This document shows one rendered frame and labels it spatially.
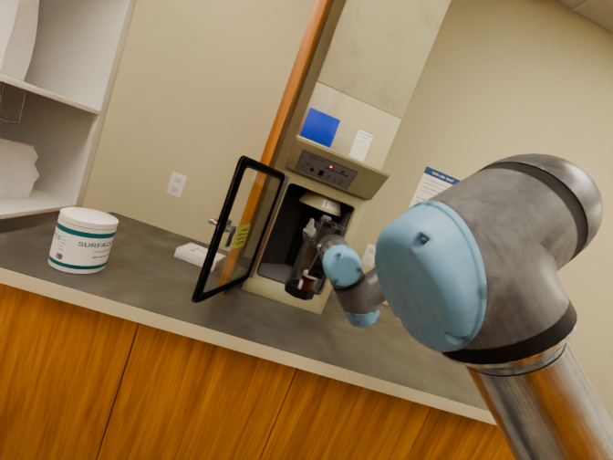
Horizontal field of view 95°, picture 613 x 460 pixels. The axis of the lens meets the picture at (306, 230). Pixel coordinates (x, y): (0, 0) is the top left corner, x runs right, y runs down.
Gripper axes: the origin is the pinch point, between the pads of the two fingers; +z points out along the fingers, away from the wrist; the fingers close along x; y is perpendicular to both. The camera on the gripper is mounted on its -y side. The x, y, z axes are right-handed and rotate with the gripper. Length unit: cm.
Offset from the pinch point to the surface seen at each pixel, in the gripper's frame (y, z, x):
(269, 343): -29.4, -17.9, 5.8
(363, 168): 25.0, 2.2, -5.6
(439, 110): 70, 58, -45
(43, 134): -8, 54, 124
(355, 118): 40.5, 13.6, 0.8
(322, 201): 10.0, 14.9, 0.9
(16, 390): -63, -18, 65
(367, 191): 18.9, 7.7, -11.2
